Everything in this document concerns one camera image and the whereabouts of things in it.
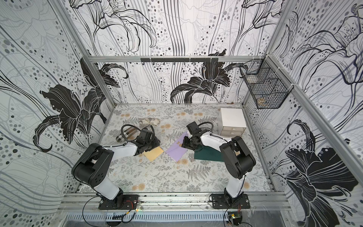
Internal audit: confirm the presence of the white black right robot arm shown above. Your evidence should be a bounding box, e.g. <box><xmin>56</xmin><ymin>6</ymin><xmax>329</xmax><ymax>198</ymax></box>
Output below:
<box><xmin>182</xmin><ymin>122</ymin><xmax>256</xmax><ymax>201</ymax></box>

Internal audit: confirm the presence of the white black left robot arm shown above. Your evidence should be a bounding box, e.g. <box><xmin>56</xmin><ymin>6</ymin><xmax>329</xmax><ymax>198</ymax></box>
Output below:
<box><xmin>71</xmin><ymin>125</ymin><xmax>160</xmax><ymax>201</ymax></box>

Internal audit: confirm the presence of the plaid cylindrical case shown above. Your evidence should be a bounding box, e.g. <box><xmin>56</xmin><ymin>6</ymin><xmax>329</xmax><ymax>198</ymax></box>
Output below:
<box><xmin>116</xmin><ymin>126</ymin><xmax>139</xmax><ymax>143</ymax></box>

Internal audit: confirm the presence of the white mini drawer cabinet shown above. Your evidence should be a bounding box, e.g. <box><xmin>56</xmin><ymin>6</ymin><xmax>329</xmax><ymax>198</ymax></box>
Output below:
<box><xmin>217</xmin><ymin>108</ymin><xmax>247</xmax><ymax>137</ymax></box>

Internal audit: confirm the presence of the small electronics board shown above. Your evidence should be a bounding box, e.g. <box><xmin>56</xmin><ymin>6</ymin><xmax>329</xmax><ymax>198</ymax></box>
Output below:
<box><xmin>227</xmin><ymin>212</ymin><xmax>243</xmax><ymax>226</ymax></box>

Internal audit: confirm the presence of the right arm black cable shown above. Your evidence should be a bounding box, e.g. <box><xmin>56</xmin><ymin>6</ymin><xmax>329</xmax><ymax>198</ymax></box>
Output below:
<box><xmin>198</xmin><ymin>121</ymin><xmax>215</xmax><ymax>134</ymax></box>

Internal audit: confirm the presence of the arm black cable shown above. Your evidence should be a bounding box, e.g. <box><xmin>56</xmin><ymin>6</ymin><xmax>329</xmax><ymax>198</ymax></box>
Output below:
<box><xmin>120</xmin><ymin>124</ymin><xmax>155</xmax><ymax>142</ymax></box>
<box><xmin>198</xmin><ymin>121</ymin><xmax>215</xmax><ymax>134</ymax></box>

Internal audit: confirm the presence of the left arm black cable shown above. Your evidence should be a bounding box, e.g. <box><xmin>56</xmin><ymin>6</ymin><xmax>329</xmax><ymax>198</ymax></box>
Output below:
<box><xmin>120</xmin><ymin>124</ymin><xmax>155</xmax><ymax>142</ymax></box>

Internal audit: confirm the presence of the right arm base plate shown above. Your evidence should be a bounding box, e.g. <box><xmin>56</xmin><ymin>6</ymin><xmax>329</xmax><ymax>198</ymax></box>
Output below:
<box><xmin>209</xmin><ymin>193</ymin><xmax>251</xmax><ymax>210</ymax></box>

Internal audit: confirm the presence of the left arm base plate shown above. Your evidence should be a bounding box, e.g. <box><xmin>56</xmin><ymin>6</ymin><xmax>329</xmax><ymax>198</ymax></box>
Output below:
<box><xmin>98</xmin><ymin>194</ymin><xmax>139</xmax><ymax>211</ymax></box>

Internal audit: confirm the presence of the white perforated cable duct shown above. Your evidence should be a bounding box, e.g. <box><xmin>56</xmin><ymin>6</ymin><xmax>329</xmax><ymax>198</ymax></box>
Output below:
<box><xmin>66</xmin><ymin>211</ymin><xmax>227</xmax><ymax>222</ymax></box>

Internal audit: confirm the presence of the black wire wall basket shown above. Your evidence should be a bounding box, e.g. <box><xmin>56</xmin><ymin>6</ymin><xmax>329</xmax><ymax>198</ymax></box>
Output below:
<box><xmin>239</xmin><ymin>56</ymin><xmax>290</xmax><ymax>109</ymax></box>

